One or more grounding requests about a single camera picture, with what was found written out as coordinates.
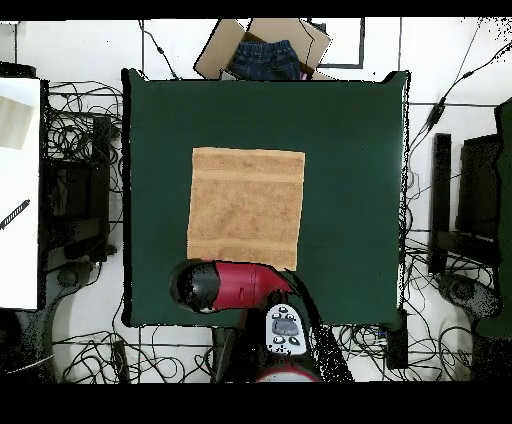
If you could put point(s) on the tan terry towel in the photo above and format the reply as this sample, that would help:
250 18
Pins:
246 204

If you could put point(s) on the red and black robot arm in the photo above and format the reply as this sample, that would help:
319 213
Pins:
240 286

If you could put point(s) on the dark green table cloth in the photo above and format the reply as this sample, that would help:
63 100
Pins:
352 180

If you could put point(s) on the blue denim jeans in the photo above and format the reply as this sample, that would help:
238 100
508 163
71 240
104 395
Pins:
266 60

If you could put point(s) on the brown cardboard box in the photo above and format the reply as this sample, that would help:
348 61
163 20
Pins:
216 52

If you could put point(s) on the black computer tower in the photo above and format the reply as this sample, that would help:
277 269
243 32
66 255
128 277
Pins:
76 200

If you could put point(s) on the narrow black panel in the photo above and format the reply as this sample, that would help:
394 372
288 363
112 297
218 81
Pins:
440 200

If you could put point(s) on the black power strip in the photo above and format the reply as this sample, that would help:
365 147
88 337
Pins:
398 340

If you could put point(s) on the black wheeled stand base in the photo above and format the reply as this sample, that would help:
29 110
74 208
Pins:
464 292
68 278

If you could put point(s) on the black monitor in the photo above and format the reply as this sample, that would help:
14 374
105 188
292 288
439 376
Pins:
478 188

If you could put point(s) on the white side table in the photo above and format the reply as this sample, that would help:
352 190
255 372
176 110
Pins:
20 260

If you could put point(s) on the dark green fabric sheet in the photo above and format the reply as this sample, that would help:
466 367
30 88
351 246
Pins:
506 200

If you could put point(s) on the beige cardboard sheet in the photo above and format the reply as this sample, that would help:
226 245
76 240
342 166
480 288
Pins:
14 124

